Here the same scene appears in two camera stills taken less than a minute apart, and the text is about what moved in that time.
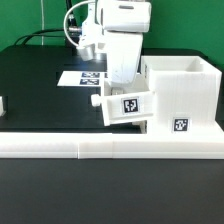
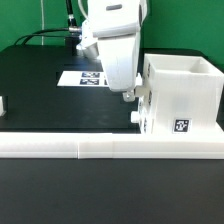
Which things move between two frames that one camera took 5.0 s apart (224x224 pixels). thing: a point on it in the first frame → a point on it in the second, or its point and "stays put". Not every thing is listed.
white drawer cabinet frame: x=186 y=95 stays put
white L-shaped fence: x=109 y=145 stays put
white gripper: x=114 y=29 stays put
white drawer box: x=128 y=106 → x=141 y=89
